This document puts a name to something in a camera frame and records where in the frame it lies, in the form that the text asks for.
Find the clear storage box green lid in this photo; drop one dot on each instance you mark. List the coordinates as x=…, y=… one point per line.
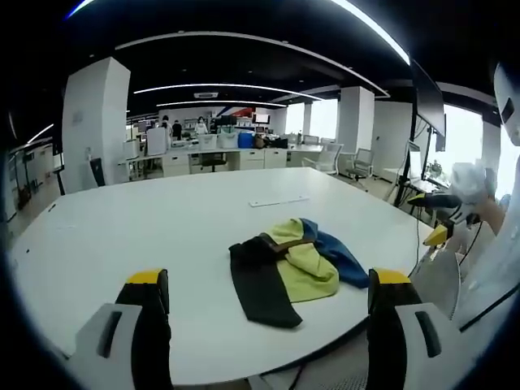
x=228, y=140

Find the white table cover plate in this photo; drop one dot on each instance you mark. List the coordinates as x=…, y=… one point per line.
x=279, y=201

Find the black yellow blue garment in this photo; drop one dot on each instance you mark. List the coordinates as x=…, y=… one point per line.
x=268, y=284

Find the blue storage container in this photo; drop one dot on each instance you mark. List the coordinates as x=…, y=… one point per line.
x=246, y=140

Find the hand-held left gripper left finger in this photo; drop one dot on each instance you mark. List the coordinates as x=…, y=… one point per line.
x=122, y=337

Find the grey mesh office chair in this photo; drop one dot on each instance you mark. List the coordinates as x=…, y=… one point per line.
x=361, y=162

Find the black swivel chair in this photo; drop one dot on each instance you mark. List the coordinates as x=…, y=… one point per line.
x=212, y=160

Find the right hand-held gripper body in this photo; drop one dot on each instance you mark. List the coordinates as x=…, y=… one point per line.
x=469, y=183

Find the small potted plant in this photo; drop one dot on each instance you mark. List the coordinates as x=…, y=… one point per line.
x=436, y=167

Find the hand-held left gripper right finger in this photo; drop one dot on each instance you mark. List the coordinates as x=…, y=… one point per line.
x=406, y=337

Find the long white office desk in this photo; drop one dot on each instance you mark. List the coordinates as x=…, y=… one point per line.
x=252, y=158

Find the white board panel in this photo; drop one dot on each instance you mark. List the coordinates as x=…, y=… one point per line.
x=156, y=142

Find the person's right hand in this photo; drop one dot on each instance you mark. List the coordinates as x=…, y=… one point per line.
x=489, y=215

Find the white office machine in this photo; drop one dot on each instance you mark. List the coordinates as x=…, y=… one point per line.
x=131, y=149

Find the white worn device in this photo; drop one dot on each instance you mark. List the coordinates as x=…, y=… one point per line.
x=508, y=105

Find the white office chair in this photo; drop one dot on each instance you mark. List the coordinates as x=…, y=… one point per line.
x=330, y=156

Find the large black screen on stand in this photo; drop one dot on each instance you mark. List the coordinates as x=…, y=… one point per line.
x=428, y=101

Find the ceiling air vent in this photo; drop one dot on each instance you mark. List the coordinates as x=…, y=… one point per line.
x=206, y=95

